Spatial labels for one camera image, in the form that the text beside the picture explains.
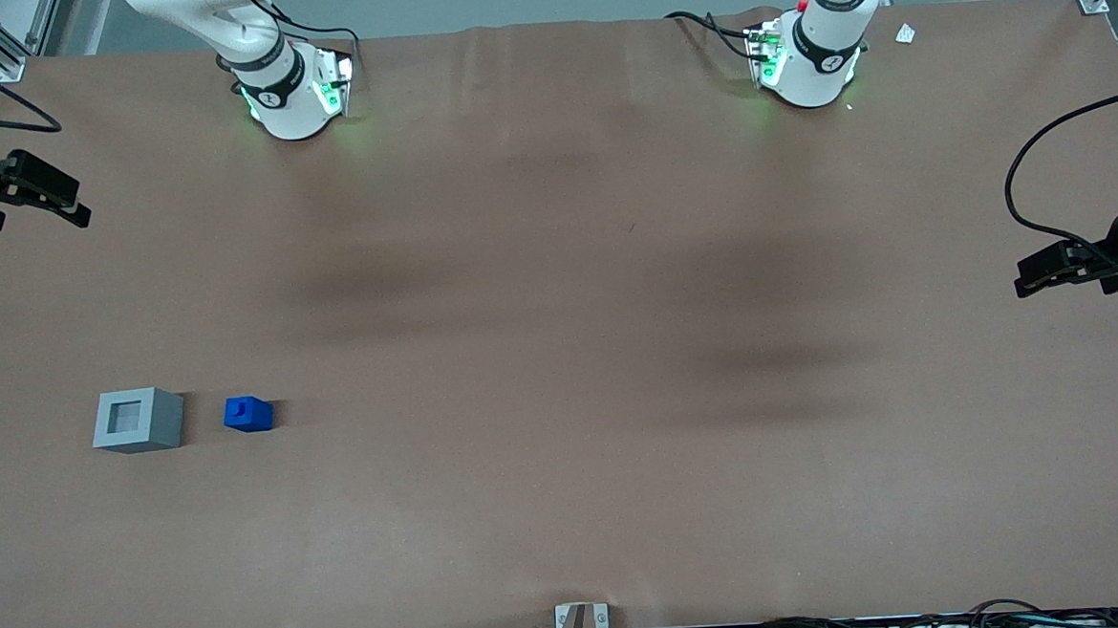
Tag blue cube part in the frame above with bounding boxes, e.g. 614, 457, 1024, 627
222, 394, 276, 435

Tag gray square base block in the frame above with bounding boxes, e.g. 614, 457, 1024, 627
91, 385, 188, 457

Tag brown table cover sheet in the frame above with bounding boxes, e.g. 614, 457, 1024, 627
0, 0, 1118, 628

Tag long black looped cable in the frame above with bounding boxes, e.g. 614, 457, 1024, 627
999, 84, 1118, 282

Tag black right arm base cable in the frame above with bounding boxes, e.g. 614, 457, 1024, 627
217, 0, 363, 84

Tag black arm base cable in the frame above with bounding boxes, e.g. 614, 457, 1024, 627
217, 0, 363, 84
665, 6, 763, 66

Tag black left arm base cable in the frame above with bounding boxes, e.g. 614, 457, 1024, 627
665, 6, 763, 66

